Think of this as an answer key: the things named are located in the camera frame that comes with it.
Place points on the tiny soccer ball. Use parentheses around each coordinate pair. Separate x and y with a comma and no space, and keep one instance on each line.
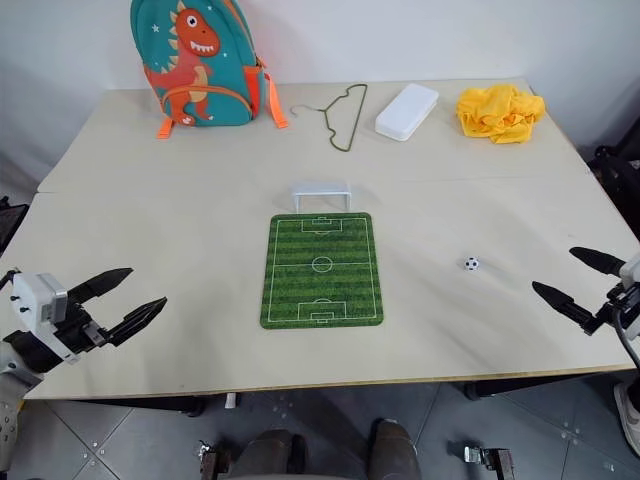
(470,263)

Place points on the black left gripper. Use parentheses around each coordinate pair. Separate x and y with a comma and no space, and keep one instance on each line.
(75,330)

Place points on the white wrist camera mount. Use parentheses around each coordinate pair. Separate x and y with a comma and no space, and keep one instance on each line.
(37,300)
(632,267)

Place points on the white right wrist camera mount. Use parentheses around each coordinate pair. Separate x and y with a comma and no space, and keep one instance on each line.
(632,267)

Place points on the black equipment frame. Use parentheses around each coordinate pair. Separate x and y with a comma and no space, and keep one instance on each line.
(615,167)

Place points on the small white goal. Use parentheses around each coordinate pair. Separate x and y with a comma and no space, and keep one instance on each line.
(320,189)

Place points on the green soccer field mat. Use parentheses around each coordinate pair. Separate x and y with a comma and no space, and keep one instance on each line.
(322,270)

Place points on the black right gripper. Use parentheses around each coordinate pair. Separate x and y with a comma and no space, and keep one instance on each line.
(617,302)

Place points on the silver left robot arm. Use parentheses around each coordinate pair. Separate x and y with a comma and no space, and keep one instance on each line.
(12,400)

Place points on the white plastic box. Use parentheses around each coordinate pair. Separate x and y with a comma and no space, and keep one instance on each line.
(406,111)

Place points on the crumpled yellow cloth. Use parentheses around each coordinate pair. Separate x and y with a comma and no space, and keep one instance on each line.
(500,111)

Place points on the olive green clothes hanger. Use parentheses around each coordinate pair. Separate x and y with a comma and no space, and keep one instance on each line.
(356,112)

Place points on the dark rounded shape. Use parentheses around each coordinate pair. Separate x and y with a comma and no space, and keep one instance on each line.
(272,455)
(395,450)

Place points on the teal dinosaur backpack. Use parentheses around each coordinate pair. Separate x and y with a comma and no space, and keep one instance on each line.
(200,60)

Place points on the metal caster bracket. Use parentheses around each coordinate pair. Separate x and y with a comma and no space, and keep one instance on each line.
(214,460)
(487,456)

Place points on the black table caster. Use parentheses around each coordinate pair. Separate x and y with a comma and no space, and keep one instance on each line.
(192,402)

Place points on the black crate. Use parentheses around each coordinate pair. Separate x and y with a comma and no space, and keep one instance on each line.
(9,220)

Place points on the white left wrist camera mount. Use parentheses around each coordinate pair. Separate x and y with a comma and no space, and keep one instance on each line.
(37,300)

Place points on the white sneaker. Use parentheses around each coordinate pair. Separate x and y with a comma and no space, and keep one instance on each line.
(629,412)

